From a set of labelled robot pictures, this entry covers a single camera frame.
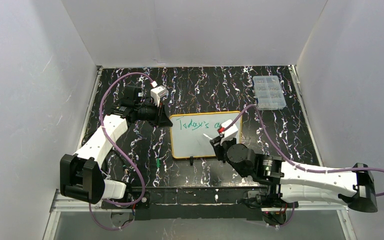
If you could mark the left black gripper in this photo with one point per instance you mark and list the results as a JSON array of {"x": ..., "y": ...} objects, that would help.
[{"x": 160, "y": 114}]

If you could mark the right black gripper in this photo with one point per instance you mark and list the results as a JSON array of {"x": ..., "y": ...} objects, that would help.
[{"x": 218, "y": 146}]

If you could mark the yellow framed whiteboard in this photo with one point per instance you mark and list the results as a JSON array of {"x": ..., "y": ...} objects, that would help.
[{"x": 186, "y": 134}]

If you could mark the green marker cap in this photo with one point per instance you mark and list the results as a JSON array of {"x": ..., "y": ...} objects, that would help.
[{"x": 158, "y": 163}]

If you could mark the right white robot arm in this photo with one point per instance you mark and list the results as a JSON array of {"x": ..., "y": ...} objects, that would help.
[{"x": 293, "y": 182}]

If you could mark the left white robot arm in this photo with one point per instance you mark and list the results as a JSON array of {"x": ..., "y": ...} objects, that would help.
[{"x": 81, "y": 176}]

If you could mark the clear plastic compartment box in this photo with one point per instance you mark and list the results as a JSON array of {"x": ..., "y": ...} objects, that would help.
[{"x": 268, "y": 93}]

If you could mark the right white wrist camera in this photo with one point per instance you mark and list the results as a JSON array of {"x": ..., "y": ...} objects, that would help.
[{"x": 227, "y": 131}]

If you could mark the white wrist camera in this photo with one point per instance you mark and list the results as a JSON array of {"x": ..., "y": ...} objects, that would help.
[
  {"x": 227, "y": 131},
  {"x": 158, "y": 94}
]

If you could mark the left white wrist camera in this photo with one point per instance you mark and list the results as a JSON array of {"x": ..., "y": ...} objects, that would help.
[{"x": 158, "y": 94}]

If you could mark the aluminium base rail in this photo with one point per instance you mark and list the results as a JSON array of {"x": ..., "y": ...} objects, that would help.
[{"x": 187, "y": 202}]

